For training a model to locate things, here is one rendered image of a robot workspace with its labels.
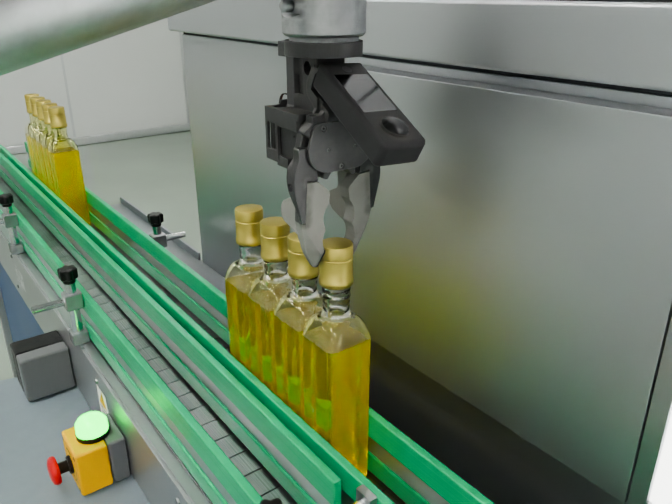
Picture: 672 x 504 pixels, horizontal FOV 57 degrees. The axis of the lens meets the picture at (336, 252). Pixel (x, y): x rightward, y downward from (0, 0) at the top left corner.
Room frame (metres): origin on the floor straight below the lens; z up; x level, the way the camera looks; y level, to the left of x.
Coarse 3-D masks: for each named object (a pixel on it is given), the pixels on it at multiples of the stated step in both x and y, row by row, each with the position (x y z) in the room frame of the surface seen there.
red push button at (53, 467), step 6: (48, 462) 0.67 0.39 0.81; (54, 462) 0.67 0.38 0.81; (60, 462) 0.68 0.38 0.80; (66, 462) 0.68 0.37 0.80; (48, 468) 0.67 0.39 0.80; (54, 468) 0.66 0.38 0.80; (60, 468) 0.67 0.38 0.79; (66, 468) 0.68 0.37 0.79; (54, 474) 0.66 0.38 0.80; (60, 474) 0.66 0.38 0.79; (54, 480) 0.66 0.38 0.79; (60, 480) 0.66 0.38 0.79
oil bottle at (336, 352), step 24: (312, 336) 0.56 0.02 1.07; (336, 336) 0.54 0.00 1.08; (360, 336) 0.56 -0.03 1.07; (312, 360) 0.56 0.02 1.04; (336, 360) 0.54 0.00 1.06; (360, 360) 0.56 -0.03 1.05; (312, 384) 0.56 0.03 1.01; (336, 384) 0.54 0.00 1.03; (360, 384) 0.56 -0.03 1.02; (312, 408) 0.56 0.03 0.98; (336, 408) 0.54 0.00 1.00; (360, 408) 0.56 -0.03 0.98; (336, 432) 0.54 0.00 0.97; (360, 432) 0.56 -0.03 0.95; (360, 456) 0.56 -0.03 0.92
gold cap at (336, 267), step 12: (324, 240) 0.58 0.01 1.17; (336, 240) 0.58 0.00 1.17; (348, 240) 0.58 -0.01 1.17; (336, 252) 0.56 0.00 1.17; (348, 252) 0.56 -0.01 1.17; (324, 264) 0.56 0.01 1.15; (336, 264) 0.56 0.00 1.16; (348, 264) 0.56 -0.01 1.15; (324, 276) 0.56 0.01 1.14; (336, 276) 0.56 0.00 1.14; (348, 276) 0.56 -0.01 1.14; (336, 288) 0.55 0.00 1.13
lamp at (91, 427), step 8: (80, 416) 0.71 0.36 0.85; (88, 416) 0.71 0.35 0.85; (96, 416) 0.71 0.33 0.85; (104, 416) 0.72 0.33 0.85; (80, 424) 0.70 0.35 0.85; (88, 424) 0.70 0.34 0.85; (96, 424) 0.70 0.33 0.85; (104, 424) 0.70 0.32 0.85; (80, 432) 0.69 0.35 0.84; (88, 432) 0.69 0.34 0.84; (96, 432) 0.69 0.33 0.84; (104, 432) 0.70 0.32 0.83; (80, 440) 0.69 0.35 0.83; (88, 440) 0.69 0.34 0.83; (96, 440) 0.69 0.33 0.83
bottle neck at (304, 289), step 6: (294, 282) 0.61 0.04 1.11; (300, 282) 0.60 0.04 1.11; (306, 282) 0.60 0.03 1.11; (312, 282) 0.61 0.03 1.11; (294, 288) 0.61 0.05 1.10; (300, 288) 0.60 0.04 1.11; (306, 288) 0.60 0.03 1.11; (312, 288) 0.61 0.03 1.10; (294, 294) 0.61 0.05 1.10; (300, 294) 0.60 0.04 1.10; (306, 294) 0.60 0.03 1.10; (312, 294) 0.61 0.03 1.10
